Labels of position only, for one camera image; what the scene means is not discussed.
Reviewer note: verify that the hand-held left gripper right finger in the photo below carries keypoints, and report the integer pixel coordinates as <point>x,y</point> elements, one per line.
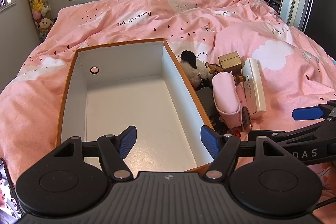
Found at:
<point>210,141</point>

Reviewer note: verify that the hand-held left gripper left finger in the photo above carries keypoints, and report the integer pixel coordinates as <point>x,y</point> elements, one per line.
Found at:
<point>128,141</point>

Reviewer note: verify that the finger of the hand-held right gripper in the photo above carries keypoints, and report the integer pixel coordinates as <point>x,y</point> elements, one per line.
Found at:
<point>302,136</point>
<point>307,113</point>

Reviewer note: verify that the small red toy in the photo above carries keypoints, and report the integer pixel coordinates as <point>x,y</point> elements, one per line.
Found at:
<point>235,133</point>

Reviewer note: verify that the orange-rimmed white storage box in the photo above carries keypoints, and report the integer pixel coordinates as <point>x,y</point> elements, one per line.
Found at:
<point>131,98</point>

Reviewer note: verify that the pink backpack-shaped pouch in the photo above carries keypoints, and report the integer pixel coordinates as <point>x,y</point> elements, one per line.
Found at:
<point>225,98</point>

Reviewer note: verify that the pink card wallet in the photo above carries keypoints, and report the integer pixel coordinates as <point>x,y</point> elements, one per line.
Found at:
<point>242,98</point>

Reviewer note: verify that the white glasses case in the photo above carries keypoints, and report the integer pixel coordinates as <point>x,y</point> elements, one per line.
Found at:
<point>256,87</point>

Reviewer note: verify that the small gold cardboard box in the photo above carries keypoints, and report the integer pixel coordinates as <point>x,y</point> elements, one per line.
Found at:
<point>231,62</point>

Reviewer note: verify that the black box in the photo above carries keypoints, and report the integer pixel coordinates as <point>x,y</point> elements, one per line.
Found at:
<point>206,100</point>

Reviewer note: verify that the small brown plush toy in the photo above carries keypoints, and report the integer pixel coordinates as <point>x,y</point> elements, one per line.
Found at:
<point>214,69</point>

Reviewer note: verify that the black and white plush toy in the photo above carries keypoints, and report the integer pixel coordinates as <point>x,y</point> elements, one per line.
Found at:
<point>194,69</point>

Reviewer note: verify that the pink printed blanket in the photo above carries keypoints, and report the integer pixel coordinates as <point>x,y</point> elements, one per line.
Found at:
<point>131,16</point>

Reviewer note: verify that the smartphone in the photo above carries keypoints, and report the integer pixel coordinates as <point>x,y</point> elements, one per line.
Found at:
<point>8,195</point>

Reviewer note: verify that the column of plush toys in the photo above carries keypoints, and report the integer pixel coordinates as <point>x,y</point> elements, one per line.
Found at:
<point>39,3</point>

